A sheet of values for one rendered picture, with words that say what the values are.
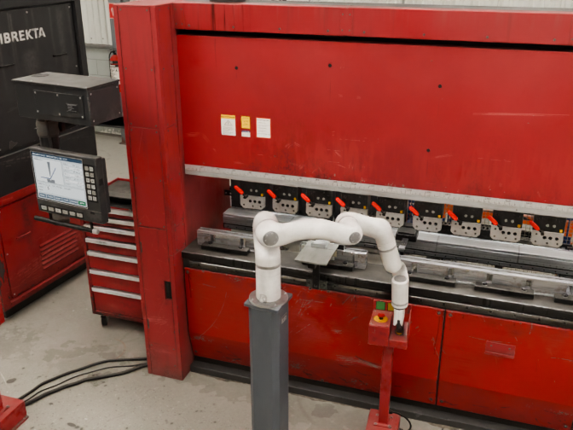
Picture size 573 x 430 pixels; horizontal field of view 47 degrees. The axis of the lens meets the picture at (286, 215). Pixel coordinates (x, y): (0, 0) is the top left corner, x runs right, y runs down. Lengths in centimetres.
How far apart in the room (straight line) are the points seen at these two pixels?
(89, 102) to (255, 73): 88
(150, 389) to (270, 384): 119
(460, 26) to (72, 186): 209
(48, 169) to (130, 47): 77
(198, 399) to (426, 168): 198
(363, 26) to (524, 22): 75
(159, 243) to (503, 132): 201
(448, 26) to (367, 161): 79
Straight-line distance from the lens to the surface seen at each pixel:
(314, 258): 362
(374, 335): 350
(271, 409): 348
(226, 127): 375
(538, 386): 390
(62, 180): 365
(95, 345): 488
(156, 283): 410
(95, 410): 429
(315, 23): 345
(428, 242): 396
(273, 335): 323
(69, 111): 350
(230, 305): 406
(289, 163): 367
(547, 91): 337
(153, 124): 372
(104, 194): 353
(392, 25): 336
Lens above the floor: 259
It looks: 22 degrees down
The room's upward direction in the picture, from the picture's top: straight up
